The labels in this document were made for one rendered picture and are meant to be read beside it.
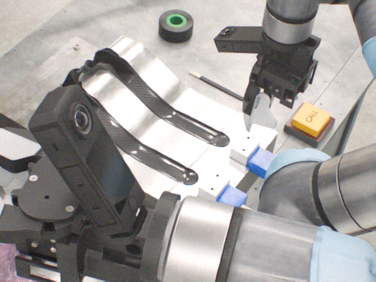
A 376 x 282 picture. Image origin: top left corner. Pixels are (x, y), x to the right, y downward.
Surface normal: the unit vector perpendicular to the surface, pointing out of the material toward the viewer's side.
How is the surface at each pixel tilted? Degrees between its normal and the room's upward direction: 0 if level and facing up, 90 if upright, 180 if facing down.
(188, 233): 19
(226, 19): 0
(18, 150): 8
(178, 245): 36
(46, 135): 80
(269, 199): 53
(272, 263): 31
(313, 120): 0
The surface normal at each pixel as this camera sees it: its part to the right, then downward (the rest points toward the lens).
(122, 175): 0.88, -0.19
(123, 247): -0.25, 0.64
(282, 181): -0.63, -0.66
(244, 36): -0.34, -0.79
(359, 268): 0.06, -0.51
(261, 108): -0.53, 0.46
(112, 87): 0.35, -0.44
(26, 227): 0.09, -0.73
